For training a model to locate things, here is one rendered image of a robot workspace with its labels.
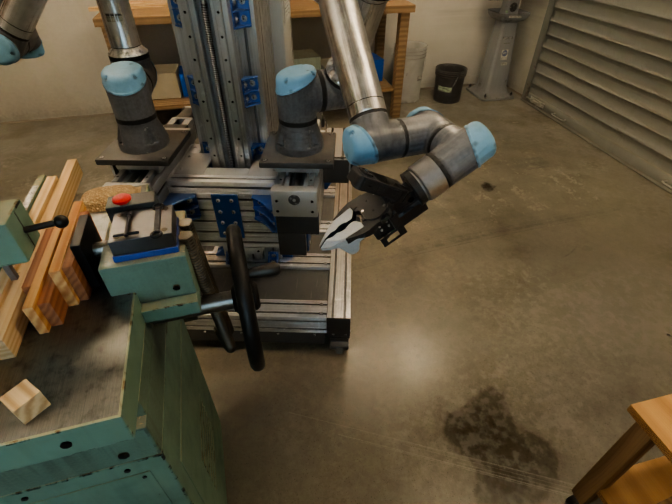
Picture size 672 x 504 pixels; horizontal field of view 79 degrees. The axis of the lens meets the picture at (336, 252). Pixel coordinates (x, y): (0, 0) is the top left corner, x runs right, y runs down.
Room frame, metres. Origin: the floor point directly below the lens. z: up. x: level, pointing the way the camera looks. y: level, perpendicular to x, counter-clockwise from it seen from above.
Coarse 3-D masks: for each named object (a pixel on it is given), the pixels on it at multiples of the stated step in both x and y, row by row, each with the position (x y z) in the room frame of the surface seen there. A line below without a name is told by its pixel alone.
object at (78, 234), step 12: (84, 216) 0.57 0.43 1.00; (84, 228) 0.54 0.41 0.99; (72, 240) 0.51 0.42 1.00; (84, 240) 0.52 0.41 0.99; (96, 240) 0.56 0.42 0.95; (72, 252) 0.49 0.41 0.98; (84, 252) 0.50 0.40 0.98; (96, 252) 0.53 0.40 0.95; (84, 264) 0.49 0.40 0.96; (96, 264) 0.52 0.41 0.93; (96, 276) 0.50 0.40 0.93
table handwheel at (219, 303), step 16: (240, 240) 0.56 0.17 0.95; (240, 256) 0.52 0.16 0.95; (240, 272) 0.50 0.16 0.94; (240, 288) 0.47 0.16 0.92; (256, 288) 0.56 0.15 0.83; (208, 304) 0.53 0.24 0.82; (224, 304) 0.54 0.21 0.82; (240, 304) 0.46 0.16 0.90; (256, 304) 0.54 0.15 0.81; (240, 320) 0.45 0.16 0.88; (256, 320) 0.45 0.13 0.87; (256, 336) 0.43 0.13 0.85; (256, 352) 0.42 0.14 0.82; (256, 368) 0.43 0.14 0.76
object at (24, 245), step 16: (0, 208) 0.49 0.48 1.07; (16, 208) 0.49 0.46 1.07; (0, 224) 0.45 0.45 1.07; (16, 224) 0.47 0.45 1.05; (32, 224) 0.51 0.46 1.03; (0, 240) 0.44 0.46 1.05; (16, 240) 0.45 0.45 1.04; (32, 240) 0.48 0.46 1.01; (0, 256) 0.44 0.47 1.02; (16, 256) 0.45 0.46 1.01
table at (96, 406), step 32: (96, 224) 0.68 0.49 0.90; (96, 288) 0.50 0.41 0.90; (64, 320) 0.43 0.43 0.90; (96, 320) 0.43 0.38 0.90; (128, 320) 0.43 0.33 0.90; (160, 320) 0.48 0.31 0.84; (32, 352) 0.36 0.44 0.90; (64, 352) 0.36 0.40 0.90; (96, 352) 0.36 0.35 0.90; (128, 352) 0.37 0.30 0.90; (0, 384) 0.31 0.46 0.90; (64, 384) 0.31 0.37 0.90; (96, 384) 0.31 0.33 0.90; (128, 384) 0.32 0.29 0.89; (0, 416) 0.27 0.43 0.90; (64, 416) 0.27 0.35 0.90; (96, 416) 0.27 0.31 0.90; (128, 416) 0.28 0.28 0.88; (0, 448) 0.23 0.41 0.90; (32, 448) 0.24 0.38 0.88; (64, 448) 0.24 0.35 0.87
